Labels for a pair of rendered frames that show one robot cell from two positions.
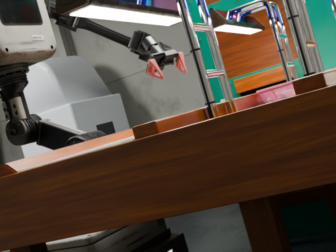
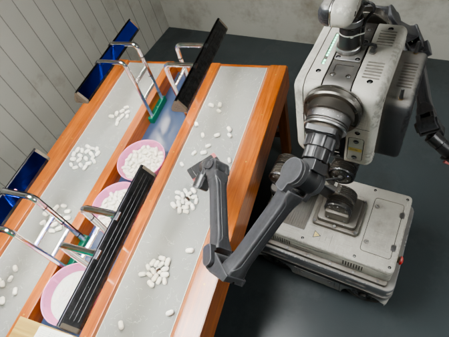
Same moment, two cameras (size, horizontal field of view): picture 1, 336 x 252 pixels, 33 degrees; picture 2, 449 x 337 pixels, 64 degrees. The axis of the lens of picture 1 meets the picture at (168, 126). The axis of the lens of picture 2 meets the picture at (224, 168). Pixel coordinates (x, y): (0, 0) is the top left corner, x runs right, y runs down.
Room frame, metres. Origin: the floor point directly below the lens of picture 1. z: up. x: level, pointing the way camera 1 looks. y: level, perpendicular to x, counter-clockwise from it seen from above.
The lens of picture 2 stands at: (2.99, 0.18, 2.16)
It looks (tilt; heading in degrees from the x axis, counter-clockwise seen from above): 52 degrees down; 189
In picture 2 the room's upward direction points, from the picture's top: 20 degrees counter-clockwise
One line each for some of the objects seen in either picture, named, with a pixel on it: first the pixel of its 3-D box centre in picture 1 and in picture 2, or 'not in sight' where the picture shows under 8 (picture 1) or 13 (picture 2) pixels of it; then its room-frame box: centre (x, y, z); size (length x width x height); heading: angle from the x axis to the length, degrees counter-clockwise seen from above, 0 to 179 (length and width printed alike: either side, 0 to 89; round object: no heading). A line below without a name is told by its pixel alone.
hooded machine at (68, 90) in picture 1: (76, 139); not in sight; (5.49, 0.89, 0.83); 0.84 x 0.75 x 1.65; 57
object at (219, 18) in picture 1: (236, 21); (109, 239); (2.36, -0.40, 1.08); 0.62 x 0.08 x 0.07; 156
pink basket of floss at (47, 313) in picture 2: not in sight; (75, 295); (2.40, -0.72, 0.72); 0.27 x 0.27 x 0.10
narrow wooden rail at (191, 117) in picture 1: (262, 107); (162, 187); (1.92, -0.33, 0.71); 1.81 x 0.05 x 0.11; 156
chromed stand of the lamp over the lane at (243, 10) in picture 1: (266, 56); (113, 253); (2.32, -0.47, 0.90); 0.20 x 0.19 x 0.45; 156
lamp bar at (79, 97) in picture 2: not in sight; (107, 58); (1.25, -0.51, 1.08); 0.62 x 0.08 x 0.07; 156
